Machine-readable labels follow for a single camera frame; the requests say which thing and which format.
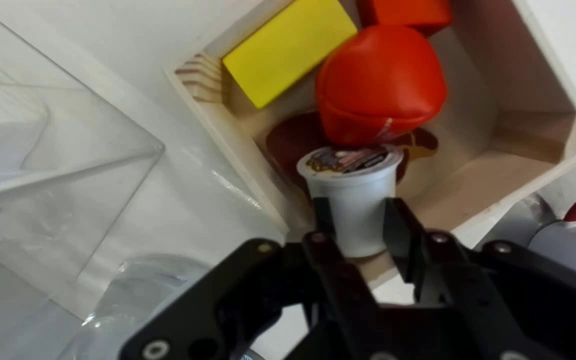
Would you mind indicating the white cup with red rim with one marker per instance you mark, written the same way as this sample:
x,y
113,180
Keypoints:
x,y
571,240

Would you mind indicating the yellow toy block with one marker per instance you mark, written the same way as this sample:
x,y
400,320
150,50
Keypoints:
x,y
289,50

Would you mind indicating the clear acrylic towel tray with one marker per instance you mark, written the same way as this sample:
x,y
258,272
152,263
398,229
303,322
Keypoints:
x,y
68,141

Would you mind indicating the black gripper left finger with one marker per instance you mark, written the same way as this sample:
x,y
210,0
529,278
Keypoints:
x,y
269,292

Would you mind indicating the orange toy block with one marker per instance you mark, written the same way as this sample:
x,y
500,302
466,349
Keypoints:
x,y
408,13

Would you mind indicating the orange-red toy tomato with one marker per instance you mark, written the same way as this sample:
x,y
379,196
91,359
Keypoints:
x,y
381,83

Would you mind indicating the light wooden box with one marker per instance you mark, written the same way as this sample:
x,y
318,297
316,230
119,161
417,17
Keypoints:
x,y
515,177

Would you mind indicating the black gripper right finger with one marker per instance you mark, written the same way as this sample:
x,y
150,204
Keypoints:
x,y
500,301

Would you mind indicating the small white pod container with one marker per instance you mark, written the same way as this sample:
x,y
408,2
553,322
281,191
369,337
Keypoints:
x,y
354,200

